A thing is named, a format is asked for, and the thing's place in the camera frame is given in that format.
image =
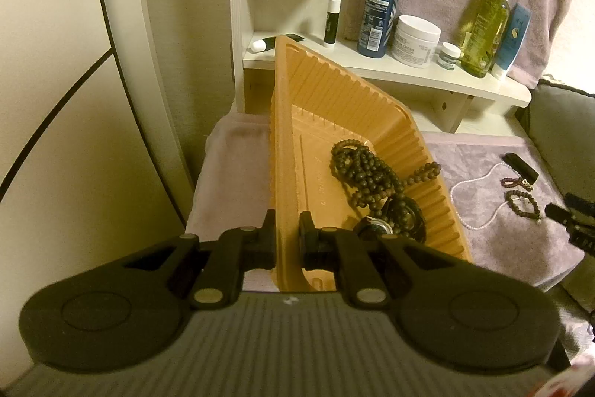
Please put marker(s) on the green oil spray bottle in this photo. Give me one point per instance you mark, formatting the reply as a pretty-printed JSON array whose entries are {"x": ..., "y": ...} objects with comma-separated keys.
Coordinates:
[{"x": 483, "y": 34}]

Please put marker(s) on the dark green tube white cap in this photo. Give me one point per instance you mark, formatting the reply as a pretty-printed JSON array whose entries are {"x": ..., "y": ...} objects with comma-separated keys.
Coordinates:
[{"x": 256, "y": 46}]

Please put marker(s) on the black cylindrical tube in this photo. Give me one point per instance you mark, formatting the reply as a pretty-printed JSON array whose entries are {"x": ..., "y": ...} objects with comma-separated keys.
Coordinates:
[{"x": 523, "y": 168}]

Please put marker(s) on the white black lip balm stick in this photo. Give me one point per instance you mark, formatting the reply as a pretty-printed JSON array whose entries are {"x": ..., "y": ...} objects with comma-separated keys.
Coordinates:
[{"x": 331, "y": 25}]

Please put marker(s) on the blue spray bottle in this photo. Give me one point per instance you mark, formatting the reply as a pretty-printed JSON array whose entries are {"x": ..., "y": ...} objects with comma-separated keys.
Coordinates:
[{"x": 377, "y": 15}]

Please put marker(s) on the small green white jar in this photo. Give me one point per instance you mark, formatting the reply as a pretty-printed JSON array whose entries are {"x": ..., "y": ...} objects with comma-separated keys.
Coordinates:
[{"x": 448, "y": 56}]

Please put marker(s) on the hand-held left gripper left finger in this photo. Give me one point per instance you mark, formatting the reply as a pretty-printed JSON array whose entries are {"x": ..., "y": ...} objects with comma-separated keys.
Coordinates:
[{"x": 265, "y": 248}]

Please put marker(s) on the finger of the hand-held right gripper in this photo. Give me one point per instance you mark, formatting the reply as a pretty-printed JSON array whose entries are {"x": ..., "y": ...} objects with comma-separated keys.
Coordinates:
[
  {"x": 560, "y": 213},
  {"x": 581, "y": 200}
]

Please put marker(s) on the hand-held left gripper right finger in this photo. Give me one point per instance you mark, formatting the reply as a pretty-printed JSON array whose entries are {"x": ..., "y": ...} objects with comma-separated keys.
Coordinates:
[{"x": 312, "y": 248}]

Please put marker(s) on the orange plastic tray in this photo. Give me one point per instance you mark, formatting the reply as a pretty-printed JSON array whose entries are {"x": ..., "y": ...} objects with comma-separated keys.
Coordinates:
[{"x": 316, "y": 173}]

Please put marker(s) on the white wooden shelf unit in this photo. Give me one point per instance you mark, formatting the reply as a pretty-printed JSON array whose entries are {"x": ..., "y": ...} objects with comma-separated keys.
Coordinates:
[{"x": 418, "y": 76}]

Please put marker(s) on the black smartwatch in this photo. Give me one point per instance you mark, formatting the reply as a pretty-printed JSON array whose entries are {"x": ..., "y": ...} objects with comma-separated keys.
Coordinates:
[{"x": 409, "y": 215}]

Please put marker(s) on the white cream jar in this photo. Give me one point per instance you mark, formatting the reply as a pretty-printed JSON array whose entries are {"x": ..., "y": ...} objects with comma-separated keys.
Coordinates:
[{"x": 416, "y": 41}]

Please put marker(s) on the blue white tube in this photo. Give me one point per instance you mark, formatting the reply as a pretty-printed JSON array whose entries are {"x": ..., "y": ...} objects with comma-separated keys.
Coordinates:
[{"x": 510, "y": 43}]

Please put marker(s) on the white curved frame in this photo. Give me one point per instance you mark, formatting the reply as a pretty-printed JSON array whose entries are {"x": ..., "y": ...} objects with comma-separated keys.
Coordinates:
[{"x": 139, "y": 53}]

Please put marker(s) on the grey cushion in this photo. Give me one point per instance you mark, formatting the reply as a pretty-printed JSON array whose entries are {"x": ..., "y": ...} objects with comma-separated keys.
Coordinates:
[{"x": 558, "y": 113}]

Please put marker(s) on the red white printed object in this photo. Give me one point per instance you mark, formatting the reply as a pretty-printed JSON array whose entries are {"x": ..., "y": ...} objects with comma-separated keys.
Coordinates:
[{"x": 578, "y": 380}]

